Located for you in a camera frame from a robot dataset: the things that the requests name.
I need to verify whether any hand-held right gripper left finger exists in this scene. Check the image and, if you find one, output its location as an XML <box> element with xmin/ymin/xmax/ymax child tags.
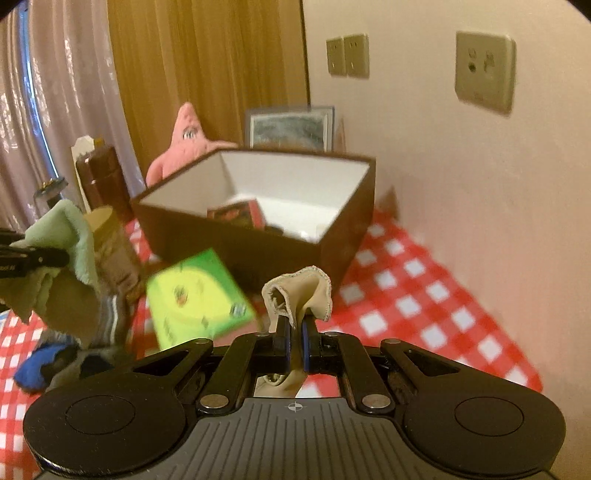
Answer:
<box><xmin>131</xmin><ymin>318</ymin><xmax>293</xmax><ymax>415</ymax></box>

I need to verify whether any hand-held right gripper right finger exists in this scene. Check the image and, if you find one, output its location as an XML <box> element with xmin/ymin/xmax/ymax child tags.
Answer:
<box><xmin>300</xmin><ymin>319</ymin><xmax>462</xmax><ymax>415</ymax></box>

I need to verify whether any light green cloth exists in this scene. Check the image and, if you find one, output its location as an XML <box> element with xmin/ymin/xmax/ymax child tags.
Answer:
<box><xmin>0</xmin><ymin>199</ymin><xmax>100</xmax><ymax>324</ymax></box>

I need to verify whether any beige cloth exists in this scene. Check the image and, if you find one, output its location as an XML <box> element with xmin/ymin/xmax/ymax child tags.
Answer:
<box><xmin>261</xmin><ymin>265</ymin><xmax>333</xmax><ymax>400</ymax></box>

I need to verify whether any brown box with white inside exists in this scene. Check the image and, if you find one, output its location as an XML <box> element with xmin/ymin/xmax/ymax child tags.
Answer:
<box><xmin>130</xmin><ymin>147</ymin><xmax>376</xmax><ymax>293</ymax></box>

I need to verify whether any red and black packet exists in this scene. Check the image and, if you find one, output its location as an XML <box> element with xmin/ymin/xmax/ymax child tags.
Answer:
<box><xmin>207</xmin><ymin>199</ymin><xmax>267</xmax><ymax>230</ymax></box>

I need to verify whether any glass jar with green lid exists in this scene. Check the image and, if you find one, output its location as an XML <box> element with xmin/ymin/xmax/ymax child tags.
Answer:
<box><xmin>32</xmin><ymin>178</ymin><xmax>71</xmax><ymax>223</ymax></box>

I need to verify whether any clear jar with gold lid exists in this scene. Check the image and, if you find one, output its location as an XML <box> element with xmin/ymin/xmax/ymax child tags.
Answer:
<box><xmin>85</xmin><ymin>206</ymin><xmax>144</xmax><ymax>297</ymax></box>

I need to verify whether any grey blue striped sock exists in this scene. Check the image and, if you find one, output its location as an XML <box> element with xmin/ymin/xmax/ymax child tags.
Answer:
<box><xmin>14</xmin><ymin>295</ymin><xmax>134</xmax><ymax>394</ymax></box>

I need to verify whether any green tissue pack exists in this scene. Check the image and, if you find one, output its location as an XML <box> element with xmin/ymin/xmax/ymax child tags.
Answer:
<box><xmin>145</xmin><ymin>248</ymin><xmax>257</xmax><ymax>350</ymax></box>

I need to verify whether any dark brown cylindrical canister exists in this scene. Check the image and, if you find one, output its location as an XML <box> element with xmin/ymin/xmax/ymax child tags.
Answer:
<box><xmin>75</xmin><ymin>145</ymin><xmax>134</xmax><ymax>223</ymax></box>

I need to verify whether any red white checkered tablecloth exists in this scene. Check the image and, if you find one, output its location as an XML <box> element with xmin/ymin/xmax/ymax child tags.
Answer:
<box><xmin>0</xmin><ymin>208</ymin><xmax>544</xmax><ymax>462</ymax></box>

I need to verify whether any grey sheer curtain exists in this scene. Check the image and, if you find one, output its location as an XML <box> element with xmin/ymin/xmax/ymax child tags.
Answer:
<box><xmin>0</xmin><ymin>9</ymin><xmax>145</xmax><ymax>232</ymax></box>

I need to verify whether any pink starfish plush toy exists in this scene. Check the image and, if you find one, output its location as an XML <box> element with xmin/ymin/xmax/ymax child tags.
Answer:
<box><xmin>145</xmin><ymin>102</ymin><xmax>239</xmax><ymax>188</ymax></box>

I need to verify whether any framed picture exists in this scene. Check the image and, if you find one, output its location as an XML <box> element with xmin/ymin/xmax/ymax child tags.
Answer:
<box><xmin>244</xmin><ymin>105</ymin><xmax>336</xmax><ymax>153</ymax></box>

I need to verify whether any brown curtain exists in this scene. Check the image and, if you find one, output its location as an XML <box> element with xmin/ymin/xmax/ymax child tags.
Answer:
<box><xmin>106</xmin><ymin>0</ymin><xmax>309</xmax><ymax>172</ymax></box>

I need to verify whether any beige wall outlet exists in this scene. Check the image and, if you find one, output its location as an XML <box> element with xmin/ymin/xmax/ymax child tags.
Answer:
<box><xmin>325</xmin><ymin>38</ymin><xmax>347</xmax><ymax>77</ymax></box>
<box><xmin>344</xmin><ymin>33</ymin><xmax>370</xmax><ymax>78</ymax></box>

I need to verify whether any beige antenna wall socket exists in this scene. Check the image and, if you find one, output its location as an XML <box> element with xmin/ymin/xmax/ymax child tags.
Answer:
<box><xmin>455</xmin><ymin>30</ymin><xmax>517</xmax><ymax>114</ymax></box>

